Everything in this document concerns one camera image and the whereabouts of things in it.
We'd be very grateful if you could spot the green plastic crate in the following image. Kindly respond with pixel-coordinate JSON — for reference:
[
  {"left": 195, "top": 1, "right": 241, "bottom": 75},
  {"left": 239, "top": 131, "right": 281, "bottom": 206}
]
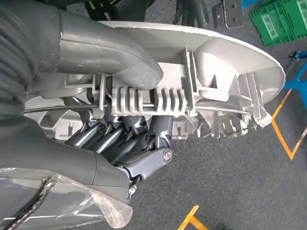
[{"left": 249, "top": 0, "right": 307, "bottom": 47}]

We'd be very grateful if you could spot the yellow floor tape square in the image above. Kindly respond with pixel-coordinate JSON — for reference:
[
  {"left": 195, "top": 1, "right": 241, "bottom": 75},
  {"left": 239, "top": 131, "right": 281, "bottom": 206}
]
[{"left": 178, "top": 205, "right": 209, "bottom": 230}]

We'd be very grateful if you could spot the black robot body frame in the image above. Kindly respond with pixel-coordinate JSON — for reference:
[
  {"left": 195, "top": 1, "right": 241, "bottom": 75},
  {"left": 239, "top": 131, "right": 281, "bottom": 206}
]
[{"left": 84, "top": 0, "right": 154, "bottom": 21}]

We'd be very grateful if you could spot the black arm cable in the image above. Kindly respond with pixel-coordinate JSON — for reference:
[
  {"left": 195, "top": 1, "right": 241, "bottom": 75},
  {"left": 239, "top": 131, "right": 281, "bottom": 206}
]
[{"left": 5, "top": 177, "right": 57, "bottom": 230}]

